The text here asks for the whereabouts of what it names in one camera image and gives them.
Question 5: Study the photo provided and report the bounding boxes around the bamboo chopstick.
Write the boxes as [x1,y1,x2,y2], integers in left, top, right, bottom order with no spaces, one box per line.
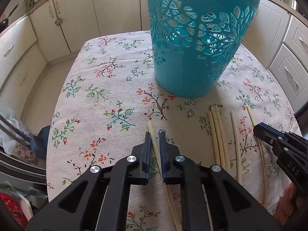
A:
[207,111,221,165]
[246,105,268,207]
[211,106,227,169]
[147,121,182,231]
[230,110,242,184]
[214,105,231,174]

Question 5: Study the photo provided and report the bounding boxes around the person right hand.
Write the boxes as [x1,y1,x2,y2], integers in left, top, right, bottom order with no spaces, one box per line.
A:
[274,183,297,226]

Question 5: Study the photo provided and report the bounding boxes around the floral tablecloth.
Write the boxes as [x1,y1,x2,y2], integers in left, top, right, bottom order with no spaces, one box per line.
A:
[46,30,303,231]

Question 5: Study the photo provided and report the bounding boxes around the teal perforated plastic basket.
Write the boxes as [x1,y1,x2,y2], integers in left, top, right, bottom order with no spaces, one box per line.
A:
[147,0,260,98]

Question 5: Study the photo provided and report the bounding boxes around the black frying pan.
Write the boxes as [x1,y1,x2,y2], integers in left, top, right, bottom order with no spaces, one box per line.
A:
[0,4,19,33]

